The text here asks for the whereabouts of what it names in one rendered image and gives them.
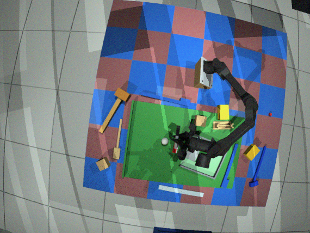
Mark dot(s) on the white golf ball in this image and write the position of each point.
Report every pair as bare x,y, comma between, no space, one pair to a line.
165,141

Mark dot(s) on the red golf putter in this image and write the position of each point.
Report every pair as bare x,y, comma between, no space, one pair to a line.
177,137

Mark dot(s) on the green mat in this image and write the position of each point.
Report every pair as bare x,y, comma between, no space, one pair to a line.
148,159

